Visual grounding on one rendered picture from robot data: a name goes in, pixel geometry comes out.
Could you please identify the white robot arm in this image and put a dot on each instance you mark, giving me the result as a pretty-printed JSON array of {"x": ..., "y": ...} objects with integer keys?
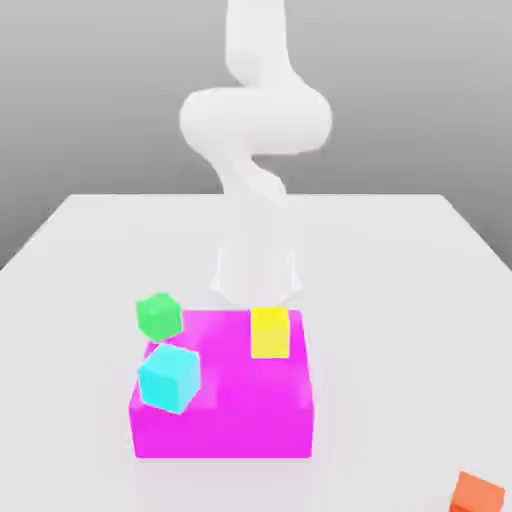
[{"x": 256, "y": 120}]

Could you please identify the small yellow cube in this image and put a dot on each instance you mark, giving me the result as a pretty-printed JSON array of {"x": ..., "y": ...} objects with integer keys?
[{"x": 270, "y": 332}]

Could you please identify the small green cube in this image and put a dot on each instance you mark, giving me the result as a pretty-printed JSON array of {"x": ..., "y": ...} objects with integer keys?
[{"x": 158, "y": 316}]

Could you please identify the small cyan cube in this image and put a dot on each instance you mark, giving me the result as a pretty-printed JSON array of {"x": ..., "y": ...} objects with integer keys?
[{"x": 170, "y": 378}]

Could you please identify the small orange cube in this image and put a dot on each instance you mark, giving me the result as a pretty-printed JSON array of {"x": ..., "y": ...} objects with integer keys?
[{"x": 478, "y": 495}]

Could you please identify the large magenta box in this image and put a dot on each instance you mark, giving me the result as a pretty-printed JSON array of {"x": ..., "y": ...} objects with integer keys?
[{"x": 248, "y": 400}]

